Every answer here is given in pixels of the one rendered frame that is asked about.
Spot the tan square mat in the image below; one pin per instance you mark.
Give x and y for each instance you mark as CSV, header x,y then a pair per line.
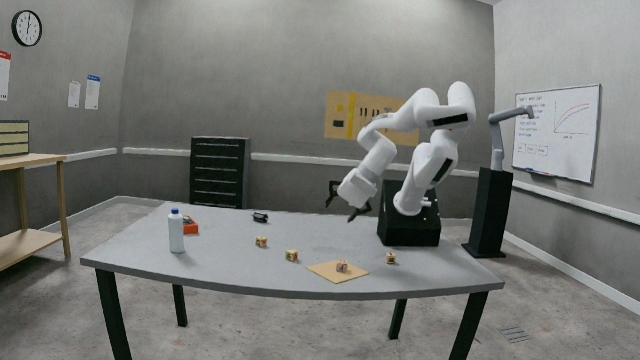
x,y
328,271

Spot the orange pocket multimeter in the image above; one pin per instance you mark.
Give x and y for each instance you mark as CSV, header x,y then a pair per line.
x,y
190,226

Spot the white plastic bottle with blue cap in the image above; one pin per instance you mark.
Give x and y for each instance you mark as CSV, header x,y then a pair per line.
x,y
175,229

